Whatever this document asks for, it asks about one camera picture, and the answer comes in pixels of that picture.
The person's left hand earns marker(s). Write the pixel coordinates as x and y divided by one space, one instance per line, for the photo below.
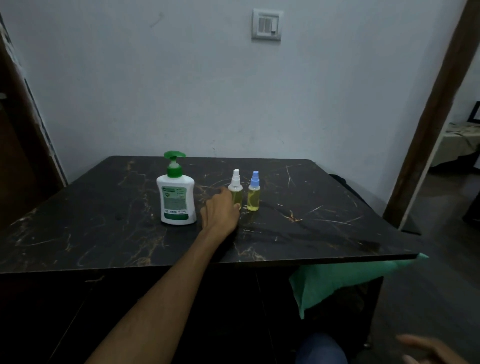
219 212

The person's right hand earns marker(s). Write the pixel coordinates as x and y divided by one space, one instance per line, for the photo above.
431 350

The white spray cap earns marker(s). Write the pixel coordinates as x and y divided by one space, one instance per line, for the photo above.
236 179

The white green hand sanitizer bottle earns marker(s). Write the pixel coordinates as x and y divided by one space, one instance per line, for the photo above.
175 195

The blue spray cap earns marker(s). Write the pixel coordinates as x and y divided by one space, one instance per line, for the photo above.
255 179

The person's left forearm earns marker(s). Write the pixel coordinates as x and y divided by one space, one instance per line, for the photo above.
150 307

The person's blue trousers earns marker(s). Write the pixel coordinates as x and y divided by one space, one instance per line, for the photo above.
322 350

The green cloth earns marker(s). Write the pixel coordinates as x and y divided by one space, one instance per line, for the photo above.
337 281

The brown wooden door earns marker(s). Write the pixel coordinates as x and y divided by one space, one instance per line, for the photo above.
22 150

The bed with pale cover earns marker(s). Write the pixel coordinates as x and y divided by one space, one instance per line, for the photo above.
455 144

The white wall switch plate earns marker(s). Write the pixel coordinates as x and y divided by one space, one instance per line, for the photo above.
267 24

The brown wooden frame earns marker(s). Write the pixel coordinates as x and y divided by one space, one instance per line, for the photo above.
431 123

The dark picture frame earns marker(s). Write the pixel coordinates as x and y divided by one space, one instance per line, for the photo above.
474 111

